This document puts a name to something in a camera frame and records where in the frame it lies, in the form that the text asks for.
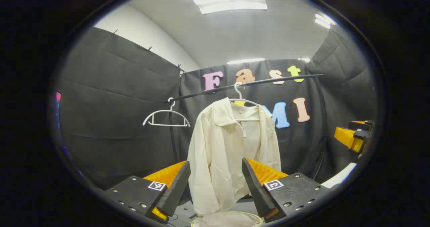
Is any large ceiling light panel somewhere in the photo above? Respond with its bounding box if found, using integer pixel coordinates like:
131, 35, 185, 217
193, 0, 268, 15

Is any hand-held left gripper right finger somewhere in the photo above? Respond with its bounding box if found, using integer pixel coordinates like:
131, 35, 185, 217
242, 157, 331, 223

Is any cream long-sleeved shirt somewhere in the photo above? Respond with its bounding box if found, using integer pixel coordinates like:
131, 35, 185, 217
187, 97, 282, 217

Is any black metal clothes rack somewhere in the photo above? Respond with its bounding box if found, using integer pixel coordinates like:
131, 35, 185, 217
164, 74, 329, 182

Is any white mesh laundry hamper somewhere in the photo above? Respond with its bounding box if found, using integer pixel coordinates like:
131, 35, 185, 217
191, 211, 264, 227

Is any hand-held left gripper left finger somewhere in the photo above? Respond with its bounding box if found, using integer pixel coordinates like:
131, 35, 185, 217
102, 160, 191, 224

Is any black backdrop cloth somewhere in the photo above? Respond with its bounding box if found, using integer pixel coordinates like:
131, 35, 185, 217
55, 26, 378, 190

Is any white plastic clothes hanger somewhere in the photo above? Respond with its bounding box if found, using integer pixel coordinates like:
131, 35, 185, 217
228, 82, 261, 122
142, 97, 191, 128

